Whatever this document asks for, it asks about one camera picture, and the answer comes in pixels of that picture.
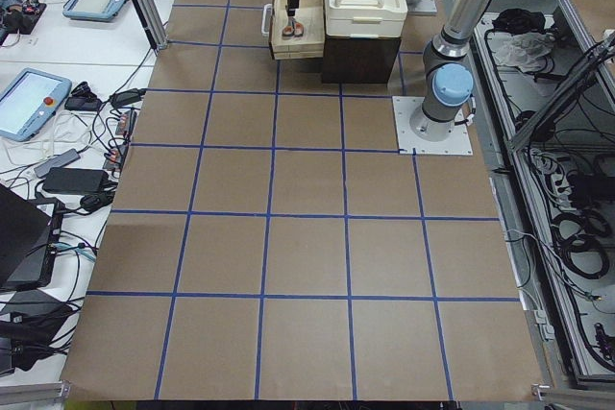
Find grey orange scissors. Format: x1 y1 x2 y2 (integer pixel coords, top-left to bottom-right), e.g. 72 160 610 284
282 16 305 38

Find wooden drawer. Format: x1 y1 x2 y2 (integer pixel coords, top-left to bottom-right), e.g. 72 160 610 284
261 0 325 60

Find dark brown cabinet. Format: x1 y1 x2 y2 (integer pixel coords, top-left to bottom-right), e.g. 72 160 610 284
321 36 401 84

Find black power brick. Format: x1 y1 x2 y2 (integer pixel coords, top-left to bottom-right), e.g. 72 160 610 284
42 167 109 195

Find black laptop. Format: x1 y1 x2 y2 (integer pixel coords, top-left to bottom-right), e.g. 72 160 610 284
1 186 64 292

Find white drawer handle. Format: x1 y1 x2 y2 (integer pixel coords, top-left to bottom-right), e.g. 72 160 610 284
260 4 273 37

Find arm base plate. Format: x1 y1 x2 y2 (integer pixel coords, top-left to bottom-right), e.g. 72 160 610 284
392 96 473 157

